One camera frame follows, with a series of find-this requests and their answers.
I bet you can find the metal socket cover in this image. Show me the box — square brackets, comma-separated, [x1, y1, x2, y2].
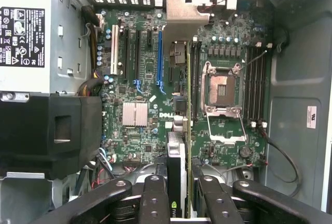
[206, 107, 249, 145]

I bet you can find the silver chipset heatsink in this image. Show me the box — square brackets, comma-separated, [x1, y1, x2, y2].
[122, 102, 149, 127]

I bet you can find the CPU socket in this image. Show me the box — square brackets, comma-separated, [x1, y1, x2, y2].
[203, 62, 245, 113]

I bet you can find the metal disk bay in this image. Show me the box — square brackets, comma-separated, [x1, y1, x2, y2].
[0, 172, 57, 224]

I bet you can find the green Dell motherboard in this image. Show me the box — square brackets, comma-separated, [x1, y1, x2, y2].
[95, 7, 273, 169]

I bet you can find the blue expansion slot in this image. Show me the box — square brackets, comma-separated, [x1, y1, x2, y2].
[156, 31, 166, 94]

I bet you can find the black expansion slot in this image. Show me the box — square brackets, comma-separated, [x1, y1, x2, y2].
[134, 29, 143, 80]
[123, 25, 132, 80]

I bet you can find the open black PC case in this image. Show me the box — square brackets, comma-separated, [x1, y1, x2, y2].
[0, 0, 332, 224]

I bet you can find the thin metal locking lever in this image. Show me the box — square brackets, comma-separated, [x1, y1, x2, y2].
[243, 50, 268, 67]

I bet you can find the white expansion slot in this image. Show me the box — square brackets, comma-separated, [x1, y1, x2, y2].
[110, 24, 120, 76]

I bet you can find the grey power supply unit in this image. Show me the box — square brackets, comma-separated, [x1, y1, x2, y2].
[0, 0, 90, 95]

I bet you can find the black fan wire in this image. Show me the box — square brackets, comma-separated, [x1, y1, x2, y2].
[258, 127, 304, 199]

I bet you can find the yellow black power cable bundle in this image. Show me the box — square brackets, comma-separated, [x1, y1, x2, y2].
[77, 5, 105, 97]

